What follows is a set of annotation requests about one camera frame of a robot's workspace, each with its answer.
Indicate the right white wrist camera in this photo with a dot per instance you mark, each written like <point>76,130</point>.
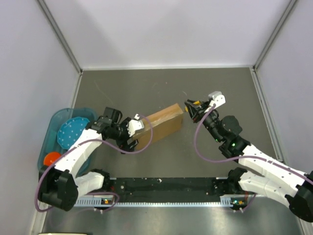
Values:
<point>216,99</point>

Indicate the grey cable duct rail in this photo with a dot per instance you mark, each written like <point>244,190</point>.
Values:
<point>96,202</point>

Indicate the teal plastic bin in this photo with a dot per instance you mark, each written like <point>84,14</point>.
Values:
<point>50,143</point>

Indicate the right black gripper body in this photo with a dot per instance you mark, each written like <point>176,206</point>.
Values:
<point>202,113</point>

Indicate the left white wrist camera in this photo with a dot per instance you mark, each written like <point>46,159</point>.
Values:
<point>134,125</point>

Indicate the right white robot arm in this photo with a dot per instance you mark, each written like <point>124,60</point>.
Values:
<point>261,174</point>

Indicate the yellow utility knife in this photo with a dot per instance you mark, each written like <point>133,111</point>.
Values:
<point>191,105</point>

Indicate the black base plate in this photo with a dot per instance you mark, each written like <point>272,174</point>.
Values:
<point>169,190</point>

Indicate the blue perforated plate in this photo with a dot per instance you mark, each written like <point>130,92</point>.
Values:
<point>70,131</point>

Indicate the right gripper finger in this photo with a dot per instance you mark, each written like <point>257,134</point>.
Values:
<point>193,103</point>
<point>193,113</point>

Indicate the brown cardboard express box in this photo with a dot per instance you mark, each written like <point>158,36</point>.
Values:
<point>164,123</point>

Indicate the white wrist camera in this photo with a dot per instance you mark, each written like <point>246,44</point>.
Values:
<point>134,125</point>
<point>216,99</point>

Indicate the orange cup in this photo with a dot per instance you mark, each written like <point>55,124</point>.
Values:
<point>50,158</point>

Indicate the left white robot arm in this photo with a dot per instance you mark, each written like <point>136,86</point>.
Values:
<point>60,184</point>

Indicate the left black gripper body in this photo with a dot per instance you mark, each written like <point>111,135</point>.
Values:
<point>122,138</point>

